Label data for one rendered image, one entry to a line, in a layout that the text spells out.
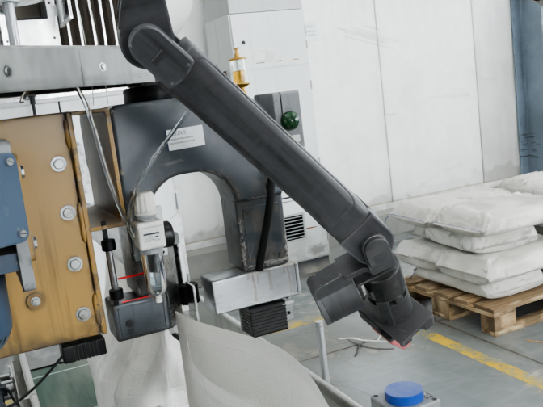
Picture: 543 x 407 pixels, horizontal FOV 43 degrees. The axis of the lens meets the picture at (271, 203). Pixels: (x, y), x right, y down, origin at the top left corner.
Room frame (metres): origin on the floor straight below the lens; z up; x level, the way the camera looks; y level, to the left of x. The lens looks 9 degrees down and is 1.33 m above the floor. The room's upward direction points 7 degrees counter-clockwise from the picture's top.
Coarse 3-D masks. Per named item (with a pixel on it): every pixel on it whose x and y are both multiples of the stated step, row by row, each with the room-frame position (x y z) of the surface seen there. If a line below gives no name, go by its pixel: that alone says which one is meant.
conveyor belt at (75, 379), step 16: (48, 368) 2.57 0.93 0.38; (64, 368) 2.55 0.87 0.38; (80, 368) 2.53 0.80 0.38; (48, 384) 2.41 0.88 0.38; (64, 384) 2.39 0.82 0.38; (80, 384) 2.37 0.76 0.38; (48, 400) 2.27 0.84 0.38; (64, 400) 2.25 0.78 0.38; (80, 400) 2.24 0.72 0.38; (96, 400) 2.22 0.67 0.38
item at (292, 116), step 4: (284, 112) 1.06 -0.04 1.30; (288, 112) 1.06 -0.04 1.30; (292, 112) 1.06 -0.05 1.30; (284, 116) 1.05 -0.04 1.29; (288, 116) 1.05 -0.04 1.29; (292, 116) 1.05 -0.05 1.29; (296, 116) 1.06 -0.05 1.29; (280, 120) 1.06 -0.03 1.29; (284, 120) 1.05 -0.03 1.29; (288, 120) 1.05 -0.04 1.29; (292, 120) 1.05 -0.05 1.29; (296, 120) 1.05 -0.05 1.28; (284, 124) 1.05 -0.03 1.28; (288, 124) 1.05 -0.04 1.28; (292, 124) 1.05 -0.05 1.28; (296, 124) 1.06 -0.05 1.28; (284, 128) 1.06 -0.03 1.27; (288, 128) 1.06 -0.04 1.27; (292, 128) 1.06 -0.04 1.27
